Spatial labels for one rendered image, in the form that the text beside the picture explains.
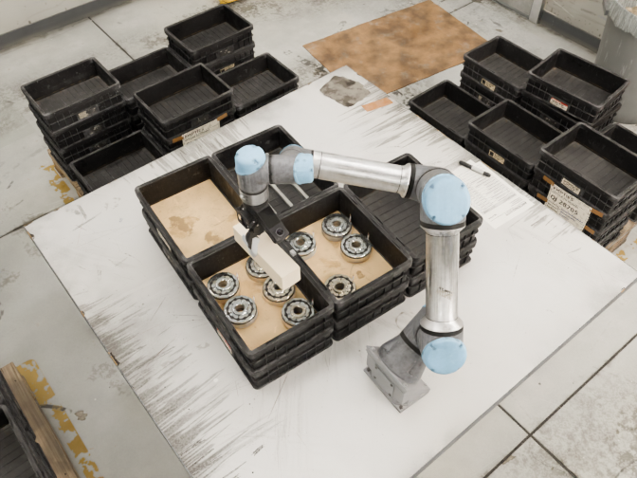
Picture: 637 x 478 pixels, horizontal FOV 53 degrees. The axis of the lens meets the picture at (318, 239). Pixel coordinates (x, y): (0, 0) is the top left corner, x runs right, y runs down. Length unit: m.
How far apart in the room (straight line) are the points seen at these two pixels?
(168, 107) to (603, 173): 2.08
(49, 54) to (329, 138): 2.61
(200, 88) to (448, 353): 2.14
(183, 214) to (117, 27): 2.83
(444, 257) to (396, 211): 0.65
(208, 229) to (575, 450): 1.70
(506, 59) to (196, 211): 2.20
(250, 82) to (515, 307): 2.01
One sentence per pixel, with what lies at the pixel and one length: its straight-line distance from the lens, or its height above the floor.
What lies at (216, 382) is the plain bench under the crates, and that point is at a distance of 2.05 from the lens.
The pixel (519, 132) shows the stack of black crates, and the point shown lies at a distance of 3.39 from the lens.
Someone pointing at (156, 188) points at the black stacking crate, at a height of 0.90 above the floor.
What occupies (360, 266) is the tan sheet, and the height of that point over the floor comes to 0.83.
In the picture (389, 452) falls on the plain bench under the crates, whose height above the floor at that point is 0.70.
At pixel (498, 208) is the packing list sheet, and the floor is 0.70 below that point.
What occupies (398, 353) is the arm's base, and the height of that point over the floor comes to 0.87.
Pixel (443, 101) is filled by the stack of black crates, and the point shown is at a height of 0.27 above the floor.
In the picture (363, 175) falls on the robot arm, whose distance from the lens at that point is 1.71.
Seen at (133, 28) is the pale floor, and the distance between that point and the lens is 4.92.
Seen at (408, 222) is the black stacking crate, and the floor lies 0.83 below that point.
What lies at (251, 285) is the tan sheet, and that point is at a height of 0.83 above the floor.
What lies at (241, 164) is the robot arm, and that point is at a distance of 1.56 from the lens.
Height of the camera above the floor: 2.50
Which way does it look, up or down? 50 degrees down
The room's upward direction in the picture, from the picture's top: 1 degrees counter-clockwise
